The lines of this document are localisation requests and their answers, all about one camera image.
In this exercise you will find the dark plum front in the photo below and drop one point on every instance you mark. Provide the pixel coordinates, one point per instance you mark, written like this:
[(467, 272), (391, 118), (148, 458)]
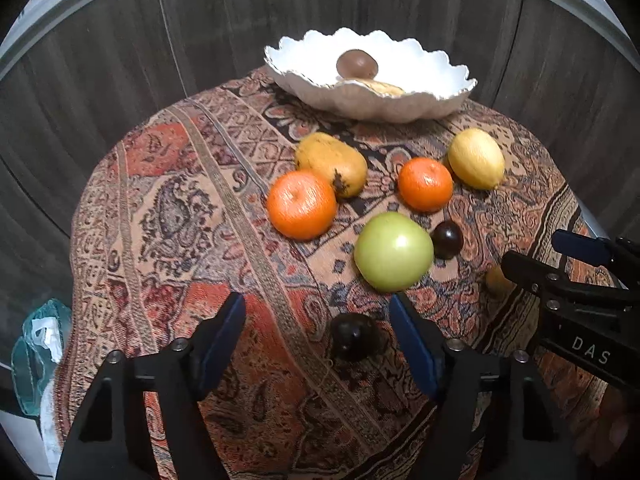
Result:
[(354, 337)]

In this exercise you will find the green apple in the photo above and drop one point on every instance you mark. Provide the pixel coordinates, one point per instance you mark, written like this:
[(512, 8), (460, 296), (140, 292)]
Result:
[(393, 252)]

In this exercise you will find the brown kiwi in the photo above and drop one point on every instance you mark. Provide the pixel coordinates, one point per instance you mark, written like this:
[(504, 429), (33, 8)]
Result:
[(357, 64)]

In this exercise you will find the patterned paisley tablecloth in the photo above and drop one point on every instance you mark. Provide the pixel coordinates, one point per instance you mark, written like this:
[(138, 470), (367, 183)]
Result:
[(173, 219)]

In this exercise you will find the white scalloped bowl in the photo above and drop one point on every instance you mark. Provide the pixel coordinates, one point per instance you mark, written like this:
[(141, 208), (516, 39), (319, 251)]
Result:
[(306, 68)]

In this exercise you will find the yellow banana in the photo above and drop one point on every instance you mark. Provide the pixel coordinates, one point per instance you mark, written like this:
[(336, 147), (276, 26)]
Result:
[(377, 87)]

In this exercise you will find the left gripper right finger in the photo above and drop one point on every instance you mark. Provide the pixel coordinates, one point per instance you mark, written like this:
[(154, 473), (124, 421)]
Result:
[(503, 397)]

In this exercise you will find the dark plum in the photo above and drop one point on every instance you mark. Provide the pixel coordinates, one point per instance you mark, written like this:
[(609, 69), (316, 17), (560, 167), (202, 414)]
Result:
[(354, 337), (447, 239)]

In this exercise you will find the yellow lemon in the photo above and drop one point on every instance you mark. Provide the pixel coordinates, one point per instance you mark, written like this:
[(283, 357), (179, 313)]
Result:
[(476, 159)]

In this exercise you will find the small orange mandarin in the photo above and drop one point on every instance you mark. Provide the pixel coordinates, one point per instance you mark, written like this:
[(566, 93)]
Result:
[(425, 184)]

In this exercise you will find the large orange mandarin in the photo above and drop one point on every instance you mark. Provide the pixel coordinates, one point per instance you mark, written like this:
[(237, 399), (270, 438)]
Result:
[(301, 205)]

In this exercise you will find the person right hand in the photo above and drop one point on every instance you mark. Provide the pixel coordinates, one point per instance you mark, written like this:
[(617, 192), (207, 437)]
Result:
[(600, 426)]

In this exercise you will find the yellow pear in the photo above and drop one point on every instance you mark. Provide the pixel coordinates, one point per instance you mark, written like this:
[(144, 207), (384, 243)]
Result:
[(342, 166)]

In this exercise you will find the teal plastic bag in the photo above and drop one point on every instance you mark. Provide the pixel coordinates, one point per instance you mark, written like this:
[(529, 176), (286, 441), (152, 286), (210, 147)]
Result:
[(37, 353)]

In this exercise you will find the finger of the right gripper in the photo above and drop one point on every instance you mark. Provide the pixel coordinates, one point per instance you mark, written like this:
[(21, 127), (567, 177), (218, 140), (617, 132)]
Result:
[(549, 283), (619, 256)]

